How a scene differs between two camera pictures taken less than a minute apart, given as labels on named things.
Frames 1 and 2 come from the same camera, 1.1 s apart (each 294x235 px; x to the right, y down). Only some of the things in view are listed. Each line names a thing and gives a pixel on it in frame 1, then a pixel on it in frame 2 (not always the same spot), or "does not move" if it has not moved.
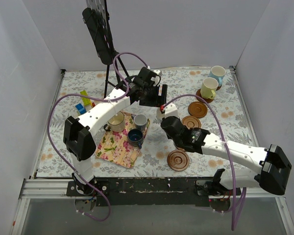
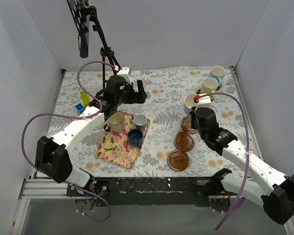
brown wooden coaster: x=191 y=121 does not move
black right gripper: x=168 y=123 -> x=193 y=117
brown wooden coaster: x=178 y=160 does not move
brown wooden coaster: x=218 y=87 does not move
